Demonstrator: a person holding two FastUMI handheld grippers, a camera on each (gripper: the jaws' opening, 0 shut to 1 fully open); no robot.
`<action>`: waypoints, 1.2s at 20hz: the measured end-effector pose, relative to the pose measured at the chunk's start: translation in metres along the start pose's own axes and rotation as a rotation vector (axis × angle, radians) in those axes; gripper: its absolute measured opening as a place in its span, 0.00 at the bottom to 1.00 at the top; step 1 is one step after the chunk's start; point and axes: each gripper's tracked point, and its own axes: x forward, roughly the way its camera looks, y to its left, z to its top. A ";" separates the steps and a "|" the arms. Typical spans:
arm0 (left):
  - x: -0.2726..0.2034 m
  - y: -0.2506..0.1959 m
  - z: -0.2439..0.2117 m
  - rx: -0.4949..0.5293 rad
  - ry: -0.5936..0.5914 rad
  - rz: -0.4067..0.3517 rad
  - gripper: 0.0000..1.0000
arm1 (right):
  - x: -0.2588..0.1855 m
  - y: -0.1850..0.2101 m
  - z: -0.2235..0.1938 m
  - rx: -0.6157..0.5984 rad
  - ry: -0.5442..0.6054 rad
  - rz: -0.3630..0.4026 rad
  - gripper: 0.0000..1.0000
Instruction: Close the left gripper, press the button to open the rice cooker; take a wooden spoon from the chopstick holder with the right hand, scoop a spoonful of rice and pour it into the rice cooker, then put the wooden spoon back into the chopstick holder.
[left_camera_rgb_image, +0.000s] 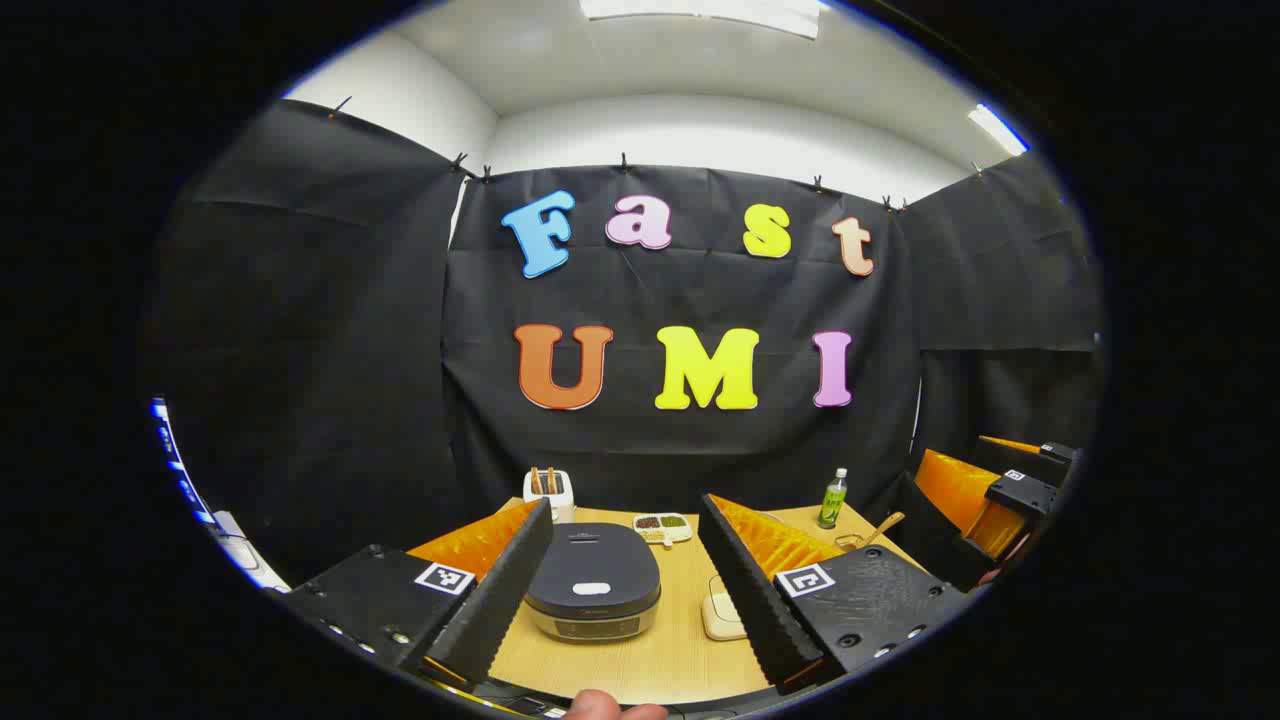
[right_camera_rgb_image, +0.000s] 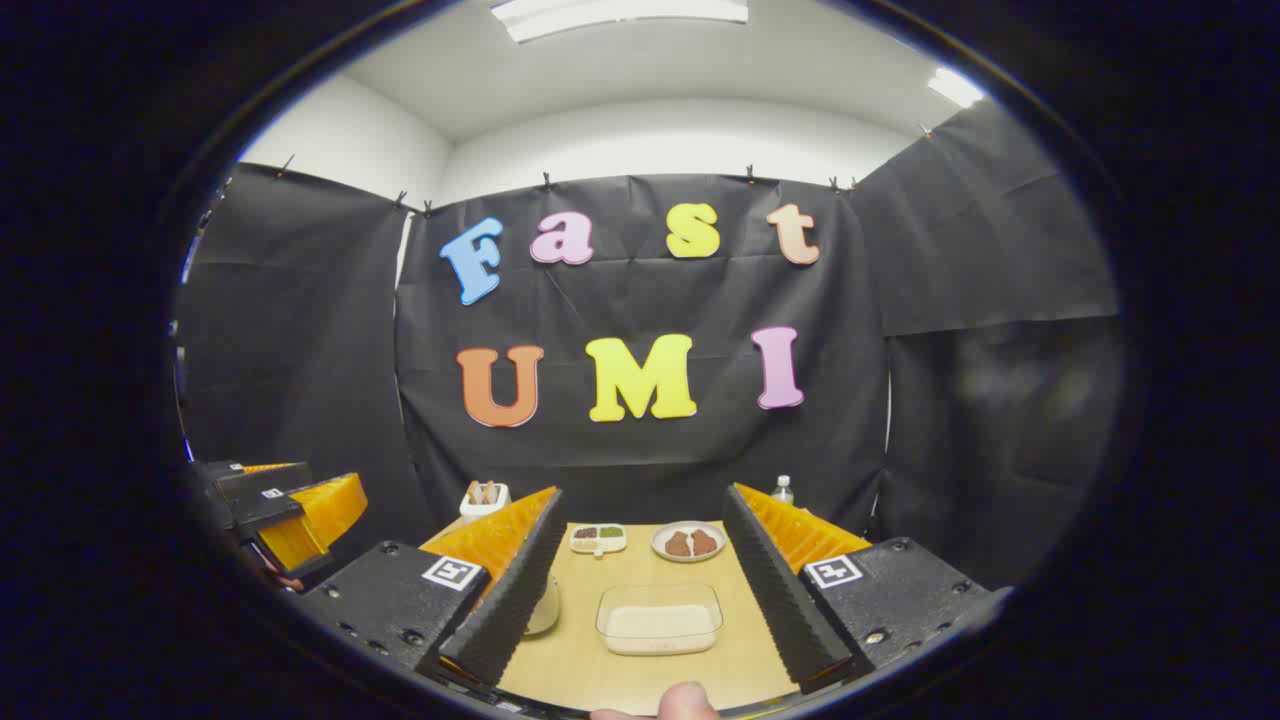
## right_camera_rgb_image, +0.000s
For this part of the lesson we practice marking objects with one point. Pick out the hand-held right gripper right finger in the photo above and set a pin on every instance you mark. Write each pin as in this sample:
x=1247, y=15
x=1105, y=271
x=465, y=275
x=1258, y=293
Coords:
x=775, y=590

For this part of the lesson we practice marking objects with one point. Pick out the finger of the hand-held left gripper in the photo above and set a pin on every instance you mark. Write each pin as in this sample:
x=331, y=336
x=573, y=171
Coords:
x=310, y=520
x=265, y=480

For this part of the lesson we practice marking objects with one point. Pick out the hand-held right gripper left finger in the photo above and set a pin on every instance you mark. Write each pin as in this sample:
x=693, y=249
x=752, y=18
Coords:
x=515, y=590

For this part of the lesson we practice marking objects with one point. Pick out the black and cream rice cooker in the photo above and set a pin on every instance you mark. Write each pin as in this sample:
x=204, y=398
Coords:
x=545, y=608

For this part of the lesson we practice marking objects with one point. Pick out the clear rice container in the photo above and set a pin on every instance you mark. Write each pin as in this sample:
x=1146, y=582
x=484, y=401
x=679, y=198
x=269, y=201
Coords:
x=660, y=598

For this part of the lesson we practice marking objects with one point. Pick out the white rice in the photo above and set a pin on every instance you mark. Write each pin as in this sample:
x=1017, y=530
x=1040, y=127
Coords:
x=660, y=625

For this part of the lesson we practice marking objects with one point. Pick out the brown meat piece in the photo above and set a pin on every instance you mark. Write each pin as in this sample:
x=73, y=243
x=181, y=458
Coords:
x=704, y=542
x=678, y=545

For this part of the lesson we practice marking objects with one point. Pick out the white utensil box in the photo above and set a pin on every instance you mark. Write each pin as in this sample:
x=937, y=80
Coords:
x=485, y=508

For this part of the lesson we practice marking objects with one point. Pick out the white divided bean dish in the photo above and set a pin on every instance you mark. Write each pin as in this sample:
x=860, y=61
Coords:
x=598, y=540

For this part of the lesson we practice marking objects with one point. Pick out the green drink bottle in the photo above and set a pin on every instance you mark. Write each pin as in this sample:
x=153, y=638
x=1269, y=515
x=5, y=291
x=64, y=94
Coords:
x=782, y=492

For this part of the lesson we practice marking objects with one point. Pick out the round white plate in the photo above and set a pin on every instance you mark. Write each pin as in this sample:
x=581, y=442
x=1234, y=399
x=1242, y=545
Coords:
x=688, y=526

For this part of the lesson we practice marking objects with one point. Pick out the small ceiling light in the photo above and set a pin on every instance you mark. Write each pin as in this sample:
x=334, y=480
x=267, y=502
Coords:
x=955, y=88

